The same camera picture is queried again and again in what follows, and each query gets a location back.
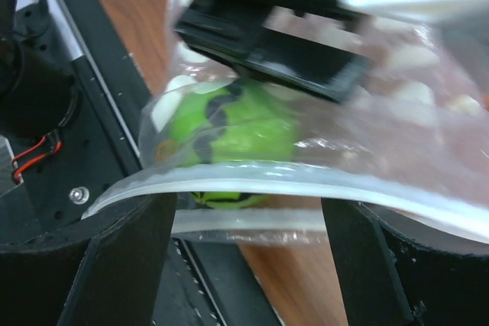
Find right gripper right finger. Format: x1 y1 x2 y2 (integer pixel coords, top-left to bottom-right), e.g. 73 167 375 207
321 198 488 325

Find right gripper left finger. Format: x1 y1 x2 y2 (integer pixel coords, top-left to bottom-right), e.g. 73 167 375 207
1 194 177 325

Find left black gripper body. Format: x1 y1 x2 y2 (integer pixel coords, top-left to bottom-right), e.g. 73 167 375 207
174 0 371 103

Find polka dot zip bag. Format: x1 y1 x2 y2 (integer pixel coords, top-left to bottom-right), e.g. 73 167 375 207
85 8 488 243

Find green fake lime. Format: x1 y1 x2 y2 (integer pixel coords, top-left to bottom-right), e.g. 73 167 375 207
151 79 301 211

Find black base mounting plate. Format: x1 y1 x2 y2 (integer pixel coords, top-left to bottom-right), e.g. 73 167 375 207
1 0 279 325

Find red black motor wires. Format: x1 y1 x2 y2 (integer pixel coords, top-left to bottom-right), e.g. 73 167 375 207
10 129 64 186

